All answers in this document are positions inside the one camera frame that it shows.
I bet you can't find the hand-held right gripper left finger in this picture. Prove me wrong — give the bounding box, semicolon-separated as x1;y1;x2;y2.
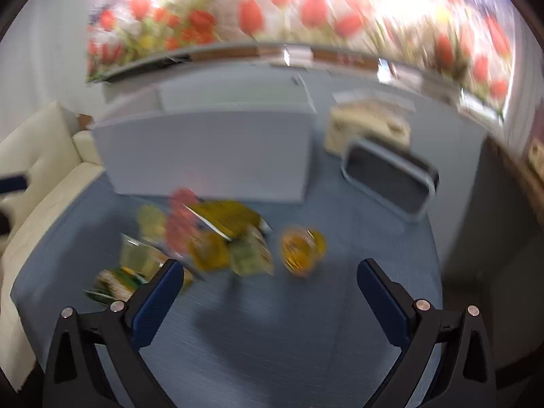
42;259;184;408

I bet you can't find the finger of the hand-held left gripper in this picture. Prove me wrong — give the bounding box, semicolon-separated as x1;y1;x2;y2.
0;173;29;193

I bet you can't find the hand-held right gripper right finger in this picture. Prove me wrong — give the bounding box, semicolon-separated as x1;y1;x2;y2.
357;258;498;408

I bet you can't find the green striped snack packet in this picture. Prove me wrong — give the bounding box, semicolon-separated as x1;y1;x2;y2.
84;266;149;305

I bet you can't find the pale green snack packet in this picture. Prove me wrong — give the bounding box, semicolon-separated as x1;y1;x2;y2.
136;205;167;243
120;234;163;279

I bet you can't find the small yellow snack packet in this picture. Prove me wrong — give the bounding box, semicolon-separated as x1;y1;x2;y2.
188;232;231;273

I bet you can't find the pink snack packet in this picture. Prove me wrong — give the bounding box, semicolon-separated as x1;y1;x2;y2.
167;188;201;261

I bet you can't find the plain yellow jelly cup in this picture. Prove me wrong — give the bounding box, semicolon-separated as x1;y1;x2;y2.
308;229;328;265

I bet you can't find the yellow jelly cup printed lid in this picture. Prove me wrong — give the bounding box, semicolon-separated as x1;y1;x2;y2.
279;227;317;280

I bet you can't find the green beige snack packet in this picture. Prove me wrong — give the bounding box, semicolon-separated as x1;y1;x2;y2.
229;226;275;277

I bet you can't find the large yellow snack packet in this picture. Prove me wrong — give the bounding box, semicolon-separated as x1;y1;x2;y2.
189;201;273;242

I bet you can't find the white cardboard box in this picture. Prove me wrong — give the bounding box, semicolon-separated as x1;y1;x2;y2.
92;74;316;204

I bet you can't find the cream leather sofa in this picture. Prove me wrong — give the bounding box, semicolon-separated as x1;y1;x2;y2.
0;101;107;392

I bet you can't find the white-rimmed black tray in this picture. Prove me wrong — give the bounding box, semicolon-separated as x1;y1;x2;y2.
341;136;440;222

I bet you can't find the grey wall rail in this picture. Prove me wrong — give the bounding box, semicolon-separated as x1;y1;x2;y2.
88;42;464;90

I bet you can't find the tulip wall poster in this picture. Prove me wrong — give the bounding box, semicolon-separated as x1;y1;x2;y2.
86;0;521;122

